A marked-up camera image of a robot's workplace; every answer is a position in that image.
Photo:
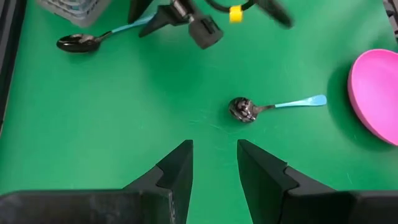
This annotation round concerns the green table mat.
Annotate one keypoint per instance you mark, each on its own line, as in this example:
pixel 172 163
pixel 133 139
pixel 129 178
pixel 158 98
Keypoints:
pixel 124 109

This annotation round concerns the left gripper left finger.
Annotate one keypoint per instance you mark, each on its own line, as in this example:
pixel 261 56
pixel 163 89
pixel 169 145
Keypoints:
pixel 93 208

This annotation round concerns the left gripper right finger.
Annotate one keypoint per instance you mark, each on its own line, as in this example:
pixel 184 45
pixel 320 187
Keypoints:
pixel 311 208

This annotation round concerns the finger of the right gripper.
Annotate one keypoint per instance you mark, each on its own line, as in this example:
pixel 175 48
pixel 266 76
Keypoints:
pixel 138 7
pixel 160 20

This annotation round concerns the pink round plate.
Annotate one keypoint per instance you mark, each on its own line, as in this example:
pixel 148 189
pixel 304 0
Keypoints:
pixel 376 93

